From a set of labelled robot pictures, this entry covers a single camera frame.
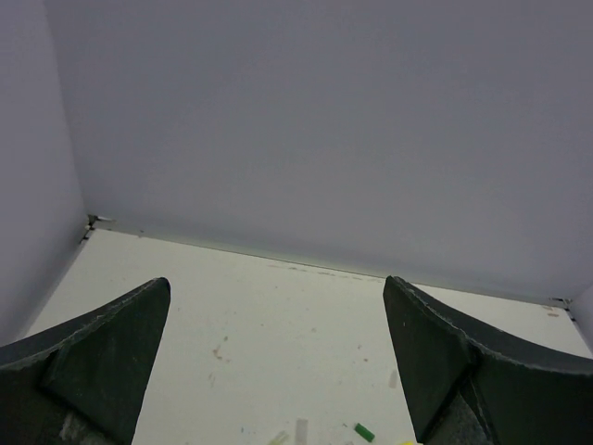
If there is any clear purple pen cap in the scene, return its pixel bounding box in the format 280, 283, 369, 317
295, 418, 309, 445

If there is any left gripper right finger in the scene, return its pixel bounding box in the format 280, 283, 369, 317
384, 276, 592, 444

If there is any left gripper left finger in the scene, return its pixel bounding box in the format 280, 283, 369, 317
1, 277, 170, 444

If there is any green marker cap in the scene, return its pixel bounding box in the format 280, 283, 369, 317
354, 423, 375, 443

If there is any clear orange highlighter cap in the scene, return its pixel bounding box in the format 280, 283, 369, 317
389, 370, 398, 388

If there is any clear yellow highlighter cap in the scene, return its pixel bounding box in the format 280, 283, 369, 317
268, 431, 289, 445

